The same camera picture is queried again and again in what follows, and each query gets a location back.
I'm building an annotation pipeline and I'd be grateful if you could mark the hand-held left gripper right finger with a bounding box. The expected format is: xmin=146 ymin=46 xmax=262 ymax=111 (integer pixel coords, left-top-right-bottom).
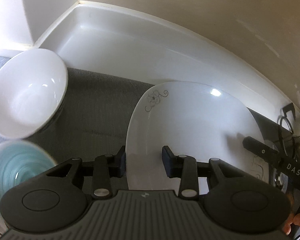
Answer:
xmin=162 ymin=145 xmax=243 ymax=202

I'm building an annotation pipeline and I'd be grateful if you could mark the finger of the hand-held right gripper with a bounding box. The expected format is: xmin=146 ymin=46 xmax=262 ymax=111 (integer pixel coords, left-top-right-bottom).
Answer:
xmin=242 ymin=136 xmax=282 ymax=165

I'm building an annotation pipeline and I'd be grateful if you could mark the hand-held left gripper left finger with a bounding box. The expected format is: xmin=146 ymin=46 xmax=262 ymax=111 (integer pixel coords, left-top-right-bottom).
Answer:
xmin=43 ymin=145 xmax=127 ymax=201

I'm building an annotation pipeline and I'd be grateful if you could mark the white floral plate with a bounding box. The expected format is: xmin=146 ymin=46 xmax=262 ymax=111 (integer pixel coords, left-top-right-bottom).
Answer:
xmin=125 ymin=81 xmax=270 ymax=191

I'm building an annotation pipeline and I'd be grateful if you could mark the large white bowl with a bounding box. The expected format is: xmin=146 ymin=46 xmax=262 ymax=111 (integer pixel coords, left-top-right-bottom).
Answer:
xmin=0 ymin=49 xmax=68 ymax=139

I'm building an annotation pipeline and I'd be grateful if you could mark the black gas stove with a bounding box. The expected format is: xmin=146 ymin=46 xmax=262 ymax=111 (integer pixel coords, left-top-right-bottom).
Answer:
xmin=247 ymin=102 xmax=300 ymax=198

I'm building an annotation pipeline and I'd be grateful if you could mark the grey woven mat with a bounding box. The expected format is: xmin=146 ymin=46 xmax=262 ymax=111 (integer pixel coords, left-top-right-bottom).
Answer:
xmin=0 ymin=54 xmax=156 ymax=230

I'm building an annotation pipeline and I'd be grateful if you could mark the teal glazed bowl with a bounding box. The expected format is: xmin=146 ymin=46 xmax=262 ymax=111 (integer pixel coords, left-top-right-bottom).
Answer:
xmin=0 ymin=140 xmax=56 ymax=227

